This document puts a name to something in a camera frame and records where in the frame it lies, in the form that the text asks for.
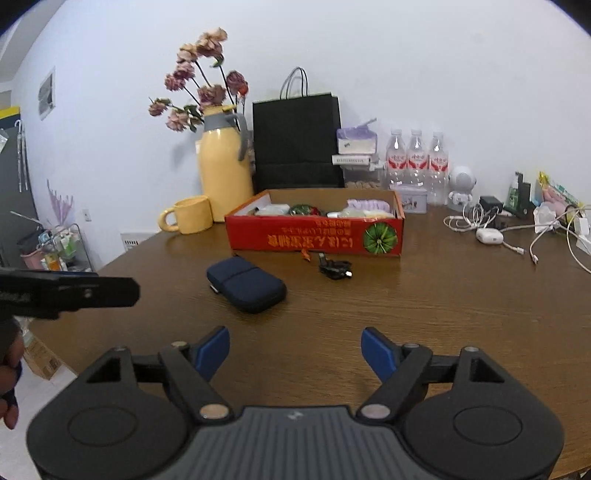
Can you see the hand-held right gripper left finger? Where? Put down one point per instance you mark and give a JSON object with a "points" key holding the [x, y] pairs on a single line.
{"points": [[212, 353]]}

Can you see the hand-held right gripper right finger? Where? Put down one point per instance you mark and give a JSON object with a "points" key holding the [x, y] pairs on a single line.
{"points": [[378, 353]]}

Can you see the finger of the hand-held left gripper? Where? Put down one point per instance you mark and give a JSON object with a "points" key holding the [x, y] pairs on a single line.
{"points": [[101, 291], [69, 274]]}

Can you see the navy zip pouch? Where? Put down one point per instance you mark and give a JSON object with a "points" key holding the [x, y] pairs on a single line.
{"points": [[244, 284]]}

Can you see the red cardboard box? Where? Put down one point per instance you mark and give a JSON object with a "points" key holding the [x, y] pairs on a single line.
{"points": [[295, 237]]}

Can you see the purple fluffy headband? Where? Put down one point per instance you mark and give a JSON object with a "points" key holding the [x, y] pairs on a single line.
{"points": [[367, 204]]}

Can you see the red green item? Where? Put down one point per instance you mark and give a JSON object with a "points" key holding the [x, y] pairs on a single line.
{"points": [[302, 210]]}

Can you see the person's left hand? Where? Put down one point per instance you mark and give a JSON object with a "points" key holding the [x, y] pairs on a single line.
{"points": [[10, 415]]}

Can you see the brown cardboard carton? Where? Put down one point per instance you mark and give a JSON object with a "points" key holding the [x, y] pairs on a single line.
{"points": [[41, 357]]}

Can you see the dark cabinet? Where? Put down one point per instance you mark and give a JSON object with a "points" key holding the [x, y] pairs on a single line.
{"points": [[14, 184]]}

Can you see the yellow mug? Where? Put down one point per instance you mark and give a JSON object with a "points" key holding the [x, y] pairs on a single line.
{"points": [[194, 214]]}

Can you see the small orange scrap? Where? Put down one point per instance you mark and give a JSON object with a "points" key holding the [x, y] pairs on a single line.
{"points": [[304, 254]]}

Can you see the silver tin box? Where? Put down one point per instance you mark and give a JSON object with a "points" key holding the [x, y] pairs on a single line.
{"points": [[408, 199]]}

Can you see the yellow thermos jug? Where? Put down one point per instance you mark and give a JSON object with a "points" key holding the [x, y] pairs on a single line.
{"points": [[224, 170]]}

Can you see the clear lidded food container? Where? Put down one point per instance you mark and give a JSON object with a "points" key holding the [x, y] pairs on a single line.
{"points": [[364, 177]]}

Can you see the black charger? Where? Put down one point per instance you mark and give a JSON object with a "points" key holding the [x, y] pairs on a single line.
{"points": [[490, 204]]}

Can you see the white robot figurine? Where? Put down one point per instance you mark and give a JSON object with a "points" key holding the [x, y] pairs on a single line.
{"points": [[461, 182]]}

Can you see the white flat box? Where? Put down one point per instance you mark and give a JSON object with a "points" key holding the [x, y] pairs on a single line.
{"points": [[351, 159]]}

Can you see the purple tissue pack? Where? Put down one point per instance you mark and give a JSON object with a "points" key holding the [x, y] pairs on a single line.
{"points": [[355, 143]]}

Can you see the black upright case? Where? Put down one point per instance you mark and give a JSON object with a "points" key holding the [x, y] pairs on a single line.
{"points": [[525, 198]]}

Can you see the crumpled white tissue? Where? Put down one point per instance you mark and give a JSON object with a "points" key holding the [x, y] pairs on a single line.
{"points": [[547, 217]]}

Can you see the dried pink flowers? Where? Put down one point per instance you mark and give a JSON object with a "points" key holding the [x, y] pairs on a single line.
{"points": [[212, 94]]}

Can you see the black paper bag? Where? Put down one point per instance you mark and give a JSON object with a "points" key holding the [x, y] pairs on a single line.
{"points": [[295, 138]]}

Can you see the pink snack packet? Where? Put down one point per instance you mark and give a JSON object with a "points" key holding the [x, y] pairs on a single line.
{"points": [[554, 196]]}

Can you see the white charger block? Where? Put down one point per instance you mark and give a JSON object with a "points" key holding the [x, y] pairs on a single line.
{"points": [[582, 230]]}

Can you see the yellow snack packet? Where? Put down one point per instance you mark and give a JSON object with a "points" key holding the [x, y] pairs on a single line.
{"points": [[556, 187]]}

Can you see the wall vent panel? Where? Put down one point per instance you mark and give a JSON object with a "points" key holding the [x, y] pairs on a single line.
{"points": [[46, 92]]}

